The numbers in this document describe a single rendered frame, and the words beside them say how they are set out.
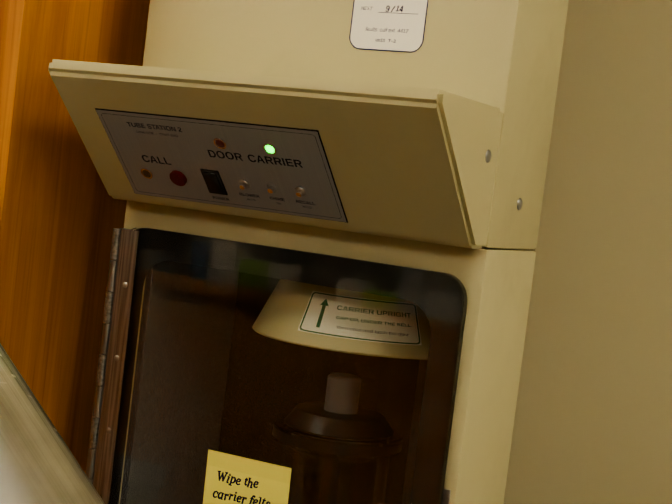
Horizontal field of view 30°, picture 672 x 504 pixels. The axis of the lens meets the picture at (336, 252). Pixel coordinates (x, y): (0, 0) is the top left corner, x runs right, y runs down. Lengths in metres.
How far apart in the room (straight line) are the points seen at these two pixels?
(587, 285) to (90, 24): 0.57
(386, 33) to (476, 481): 0.34
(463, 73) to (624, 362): 0.49
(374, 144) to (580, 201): 0.52
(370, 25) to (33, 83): 0.27
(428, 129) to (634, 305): 0.55
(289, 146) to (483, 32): 0.16
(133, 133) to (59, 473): 0.71
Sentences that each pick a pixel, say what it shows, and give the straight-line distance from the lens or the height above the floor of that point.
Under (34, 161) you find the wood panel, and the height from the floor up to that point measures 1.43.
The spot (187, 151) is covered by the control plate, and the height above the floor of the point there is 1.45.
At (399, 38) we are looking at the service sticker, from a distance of 0.94.
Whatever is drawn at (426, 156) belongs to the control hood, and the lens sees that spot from 0.83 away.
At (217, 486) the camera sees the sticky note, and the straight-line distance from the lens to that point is 1.00.
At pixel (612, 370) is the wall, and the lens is 1.32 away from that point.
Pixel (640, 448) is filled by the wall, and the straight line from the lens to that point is 1.32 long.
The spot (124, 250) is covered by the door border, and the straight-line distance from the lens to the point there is 1.04.
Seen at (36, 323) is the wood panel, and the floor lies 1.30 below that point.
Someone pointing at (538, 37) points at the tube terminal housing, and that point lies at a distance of 0.95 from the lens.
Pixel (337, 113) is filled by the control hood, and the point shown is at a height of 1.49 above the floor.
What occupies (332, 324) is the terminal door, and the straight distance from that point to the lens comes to 0.94.
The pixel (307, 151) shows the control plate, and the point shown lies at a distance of 0.87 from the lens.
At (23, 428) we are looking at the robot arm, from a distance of 0.26.
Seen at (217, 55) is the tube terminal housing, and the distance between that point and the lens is 1.01.
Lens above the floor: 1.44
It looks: 3 degrees down
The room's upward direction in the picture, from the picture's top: 7 degrees clockwise
